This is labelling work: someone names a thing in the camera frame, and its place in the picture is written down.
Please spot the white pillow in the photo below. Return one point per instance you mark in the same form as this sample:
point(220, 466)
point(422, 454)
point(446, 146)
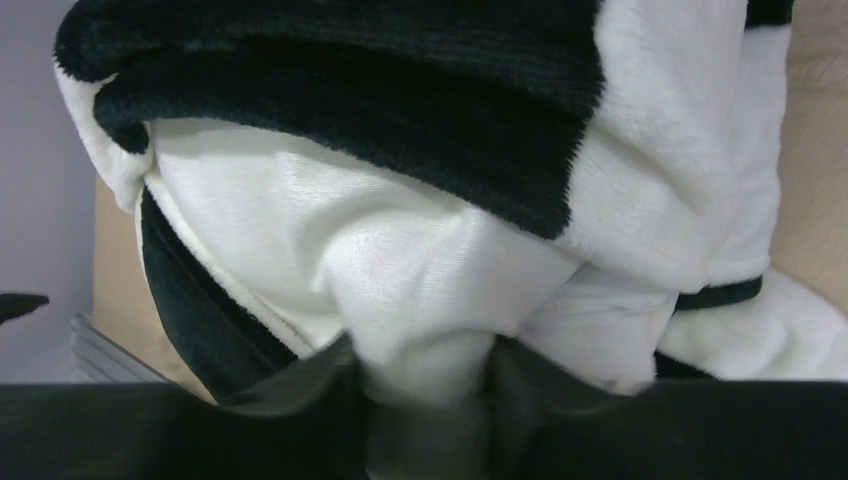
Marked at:
point(422, 281)

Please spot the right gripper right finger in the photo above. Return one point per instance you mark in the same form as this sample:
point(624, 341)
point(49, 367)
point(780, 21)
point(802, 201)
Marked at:
point(547, 424)

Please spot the black white checkered pillowcase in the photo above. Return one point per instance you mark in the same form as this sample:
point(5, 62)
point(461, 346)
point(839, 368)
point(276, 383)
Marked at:
point(640, 136)

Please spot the aluminium frame rail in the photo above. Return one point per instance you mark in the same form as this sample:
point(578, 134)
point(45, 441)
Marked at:
point(98, 359)

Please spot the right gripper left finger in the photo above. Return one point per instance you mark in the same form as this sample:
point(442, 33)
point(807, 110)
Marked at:
point(306, 422)

